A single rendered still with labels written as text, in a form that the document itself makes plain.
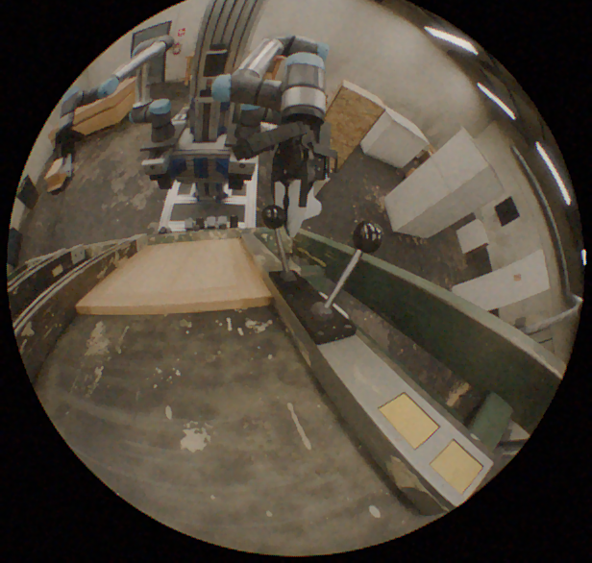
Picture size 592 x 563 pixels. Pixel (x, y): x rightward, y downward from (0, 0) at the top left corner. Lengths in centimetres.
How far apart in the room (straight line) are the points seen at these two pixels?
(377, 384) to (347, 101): 216
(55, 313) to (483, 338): 71
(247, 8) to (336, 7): 475
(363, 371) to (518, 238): 791
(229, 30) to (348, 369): 117
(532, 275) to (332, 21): 615
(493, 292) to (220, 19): 405
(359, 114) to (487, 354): 216
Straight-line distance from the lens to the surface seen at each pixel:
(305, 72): 37
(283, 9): 559
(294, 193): 29
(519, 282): 353
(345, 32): 577
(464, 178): 235
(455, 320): 36
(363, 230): 22
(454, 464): 17
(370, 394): 17
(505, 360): 36
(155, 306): 36
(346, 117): 225
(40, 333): 42
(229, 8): 111
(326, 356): 19
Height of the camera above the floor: 168
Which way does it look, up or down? 64 degrees down
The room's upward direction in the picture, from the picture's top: 46 degrees clockwise
